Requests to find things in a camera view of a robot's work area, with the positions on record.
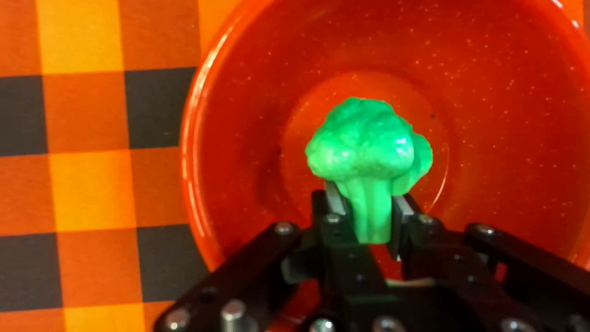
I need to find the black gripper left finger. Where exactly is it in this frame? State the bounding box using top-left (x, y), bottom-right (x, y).
top-left (153, 182), bottom-right (383, 332)

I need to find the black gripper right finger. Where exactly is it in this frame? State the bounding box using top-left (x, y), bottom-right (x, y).
top-left (387, 193), bottom-right (590, 332)

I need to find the green toy broccoli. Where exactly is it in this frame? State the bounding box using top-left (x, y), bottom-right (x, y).
top-left (304, 96), bottom-right (435, 245)

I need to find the red plastic bowl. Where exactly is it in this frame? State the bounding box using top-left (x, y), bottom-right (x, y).
top-left (179, 0), bottom-right (590, 311)

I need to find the red black checkered tablecloth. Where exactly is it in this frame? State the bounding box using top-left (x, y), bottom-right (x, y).
top-left (0, 0), bottom-right (590, 332)

